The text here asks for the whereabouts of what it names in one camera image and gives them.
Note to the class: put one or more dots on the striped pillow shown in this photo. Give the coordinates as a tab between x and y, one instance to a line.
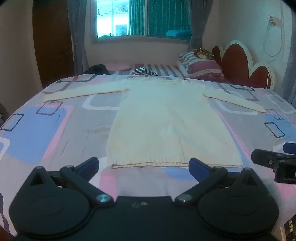
200	66

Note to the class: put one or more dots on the black white striped cloth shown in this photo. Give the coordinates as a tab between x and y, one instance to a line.
144	71

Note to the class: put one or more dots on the red white scalloped headboard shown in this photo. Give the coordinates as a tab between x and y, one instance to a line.
240	62

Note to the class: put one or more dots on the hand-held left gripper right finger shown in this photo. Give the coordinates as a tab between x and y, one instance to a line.
197	167

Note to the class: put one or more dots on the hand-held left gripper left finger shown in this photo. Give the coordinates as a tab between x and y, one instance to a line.
89	164

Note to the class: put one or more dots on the white knit sweater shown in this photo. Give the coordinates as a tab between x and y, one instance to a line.
166	120

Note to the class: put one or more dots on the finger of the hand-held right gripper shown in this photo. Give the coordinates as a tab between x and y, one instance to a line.
290	147
263	157

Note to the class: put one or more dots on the window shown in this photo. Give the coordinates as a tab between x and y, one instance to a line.
129	18

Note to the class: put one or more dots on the patterned pink grey bed sheet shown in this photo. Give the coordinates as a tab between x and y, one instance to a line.
46	129

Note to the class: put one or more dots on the grey curtain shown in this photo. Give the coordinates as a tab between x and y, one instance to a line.
78	39
198	25

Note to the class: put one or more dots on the dark bag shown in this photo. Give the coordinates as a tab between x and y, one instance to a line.
97	69

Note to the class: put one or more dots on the striped mattress cover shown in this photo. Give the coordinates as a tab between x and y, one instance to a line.
166	69

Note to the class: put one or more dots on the teal curtain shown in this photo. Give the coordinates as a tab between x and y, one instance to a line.
161	16

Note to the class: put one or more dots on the brown wooden door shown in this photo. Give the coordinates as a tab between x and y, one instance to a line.
54	44

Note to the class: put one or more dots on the gold patterned cloth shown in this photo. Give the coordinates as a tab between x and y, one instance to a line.
203	53

